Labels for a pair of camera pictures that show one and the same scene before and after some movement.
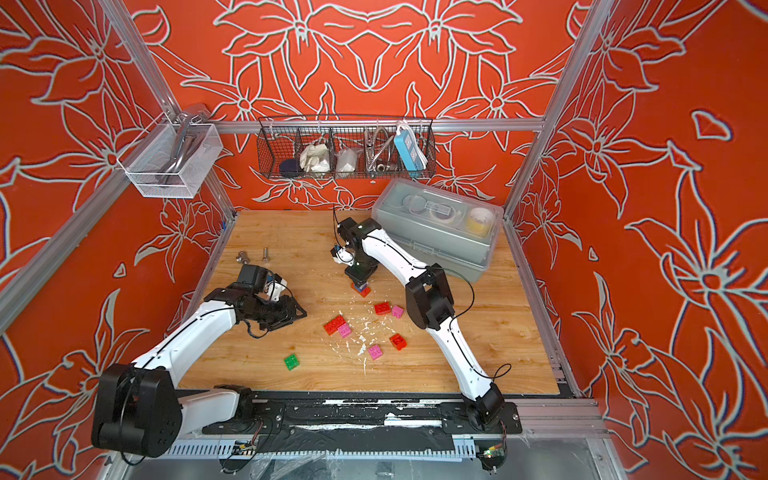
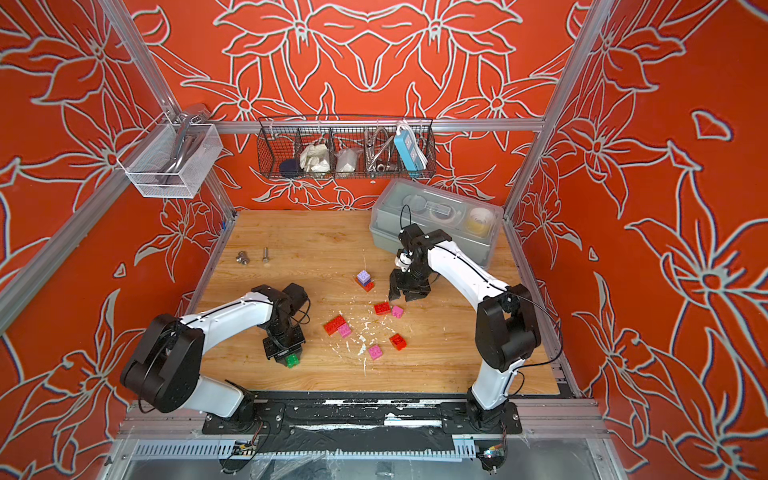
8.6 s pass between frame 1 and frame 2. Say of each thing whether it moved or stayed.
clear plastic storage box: stayed
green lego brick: stayed
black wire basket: stayed
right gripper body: moved
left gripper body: moved
